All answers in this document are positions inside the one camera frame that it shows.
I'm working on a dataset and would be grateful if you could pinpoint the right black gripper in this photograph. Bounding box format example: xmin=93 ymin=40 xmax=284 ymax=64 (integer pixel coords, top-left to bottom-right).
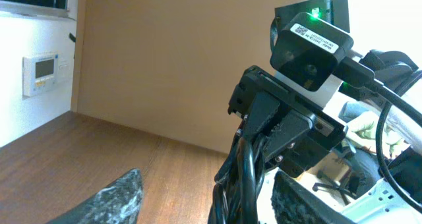
xmin=227 ymin=65 xmax=346 ymax=178

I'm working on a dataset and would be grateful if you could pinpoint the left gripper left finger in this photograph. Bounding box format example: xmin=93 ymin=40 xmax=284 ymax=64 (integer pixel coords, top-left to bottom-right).
xmin=49 ymin=168 xmax=144 ymax=224

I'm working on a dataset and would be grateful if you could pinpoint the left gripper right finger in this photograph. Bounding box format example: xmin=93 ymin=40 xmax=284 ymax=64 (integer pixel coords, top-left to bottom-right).
xmin=271 ymin=170 xmax=353 ymax=224

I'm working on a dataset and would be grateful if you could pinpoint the black usb cable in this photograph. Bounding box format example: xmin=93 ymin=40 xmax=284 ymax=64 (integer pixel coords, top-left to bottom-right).
xmin=206 ymin=131 xmax=268 ymax=224

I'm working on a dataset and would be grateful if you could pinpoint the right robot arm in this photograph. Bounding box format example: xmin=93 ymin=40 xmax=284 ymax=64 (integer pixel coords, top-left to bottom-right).
xmin=208 ymin=0 xmax=421 ymax=223

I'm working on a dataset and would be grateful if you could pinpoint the office chair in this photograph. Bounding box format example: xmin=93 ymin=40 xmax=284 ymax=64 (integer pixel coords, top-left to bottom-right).
xmin=309 ymin=149 xmax=381 ymax=205

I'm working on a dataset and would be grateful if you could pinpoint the brown wooden partition board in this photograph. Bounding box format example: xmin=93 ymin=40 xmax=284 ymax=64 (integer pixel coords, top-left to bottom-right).
xmin=71 ymin=0 xmax=304 ymax=153

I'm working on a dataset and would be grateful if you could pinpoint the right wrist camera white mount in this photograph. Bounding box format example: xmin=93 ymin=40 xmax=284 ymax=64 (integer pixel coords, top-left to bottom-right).
xmin=270 ymin=12 xmax=353 ymax=107

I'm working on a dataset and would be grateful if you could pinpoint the wall thermostat panel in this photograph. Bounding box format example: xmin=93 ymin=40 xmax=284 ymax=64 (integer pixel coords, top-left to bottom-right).
xmin=22 ymin=52 xmax=59 ymax=97

